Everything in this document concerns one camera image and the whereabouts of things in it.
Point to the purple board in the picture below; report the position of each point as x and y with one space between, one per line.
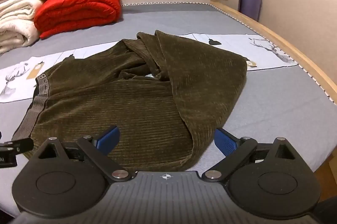
249 4

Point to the grey printed bed sheet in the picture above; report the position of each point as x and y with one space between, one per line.
263 108

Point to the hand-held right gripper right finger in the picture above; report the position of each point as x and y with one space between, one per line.
225 143

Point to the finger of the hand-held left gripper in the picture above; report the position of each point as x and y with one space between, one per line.
18 145

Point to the white folded blanket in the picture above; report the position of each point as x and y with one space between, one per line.
15 21

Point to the red folded quilt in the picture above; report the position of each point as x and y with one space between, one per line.
79 10

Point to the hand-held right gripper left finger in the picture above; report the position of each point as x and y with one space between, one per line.
109 140

